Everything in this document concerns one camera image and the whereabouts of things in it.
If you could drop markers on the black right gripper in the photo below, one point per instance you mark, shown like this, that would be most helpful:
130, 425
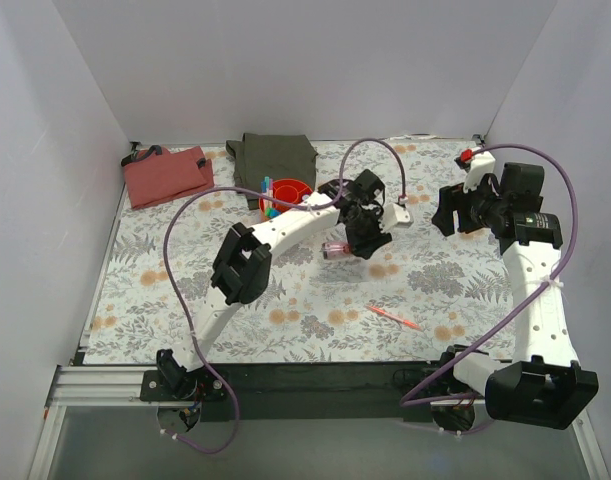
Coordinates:
465, 211

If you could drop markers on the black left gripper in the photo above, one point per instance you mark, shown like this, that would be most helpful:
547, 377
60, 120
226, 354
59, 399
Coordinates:
367, 237

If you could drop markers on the pink clear pencil case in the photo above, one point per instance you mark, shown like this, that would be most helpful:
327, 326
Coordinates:
336, 250

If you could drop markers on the orange pen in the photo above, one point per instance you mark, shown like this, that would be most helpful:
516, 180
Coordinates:
392, 317

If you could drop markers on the orange round divided container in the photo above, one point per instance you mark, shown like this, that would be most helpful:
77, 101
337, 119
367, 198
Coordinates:
287, 190

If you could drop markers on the white pen pink cap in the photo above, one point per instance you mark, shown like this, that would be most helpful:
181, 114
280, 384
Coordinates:
268, 202

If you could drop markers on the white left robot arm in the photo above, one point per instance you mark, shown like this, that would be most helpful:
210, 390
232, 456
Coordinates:
242, 266

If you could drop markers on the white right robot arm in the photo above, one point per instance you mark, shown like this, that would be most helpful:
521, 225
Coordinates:
544, 385

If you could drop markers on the floral patterned table mat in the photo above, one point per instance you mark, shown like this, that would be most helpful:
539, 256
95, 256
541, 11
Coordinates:
455, 288

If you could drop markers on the olive green folded cloth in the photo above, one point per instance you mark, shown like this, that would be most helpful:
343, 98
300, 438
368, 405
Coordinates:
277, 156

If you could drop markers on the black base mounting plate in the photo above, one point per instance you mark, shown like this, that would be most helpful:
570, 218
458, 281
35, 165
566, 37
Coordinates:
305, 391

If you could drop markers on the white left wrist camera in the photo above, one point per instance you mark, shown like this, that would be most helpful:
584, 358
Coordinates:
395, 215

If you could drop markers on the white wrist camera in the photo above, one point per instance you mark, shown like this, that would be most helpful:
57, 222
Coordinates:
395, 215
476, 164

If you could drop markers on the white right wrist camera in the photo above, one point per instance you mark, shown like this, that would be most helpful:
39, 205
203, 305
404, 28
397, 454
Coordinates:
476, 164

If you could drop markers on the red pouch with black strap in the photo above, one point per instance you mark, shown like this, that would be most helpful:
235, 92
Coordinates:
156, 176

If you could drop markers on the aluminium frame rail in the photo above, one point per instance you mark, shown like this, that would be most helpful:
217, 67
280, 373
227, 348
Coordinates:
120, 386

